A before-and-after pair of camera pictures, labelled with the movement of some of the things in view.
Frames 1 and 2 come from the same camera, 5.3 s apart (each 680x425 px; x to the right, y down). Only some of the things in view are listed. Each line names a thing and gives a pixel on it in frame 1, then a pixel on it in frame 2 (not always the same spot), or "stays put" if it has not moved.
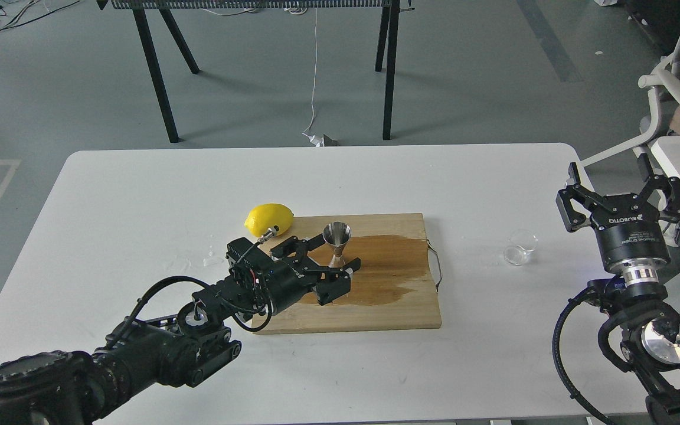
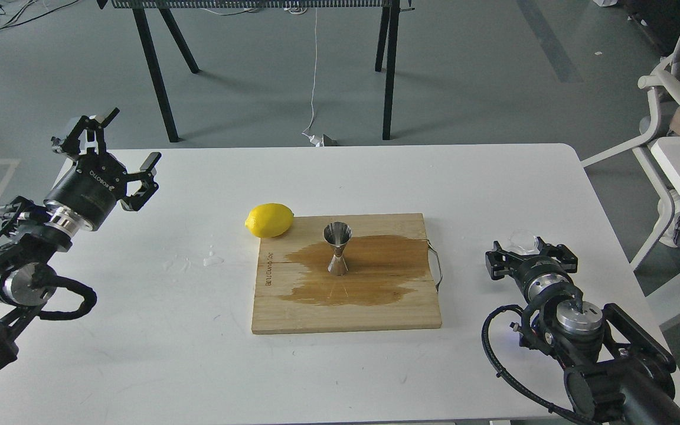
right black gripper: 631,241 → 535,274
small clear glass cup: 521,244 stays put
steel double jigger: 337,234 stays put
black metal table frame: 388,39 stays put
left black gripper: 271,283 → 96,184
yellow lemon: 268,215 stays put
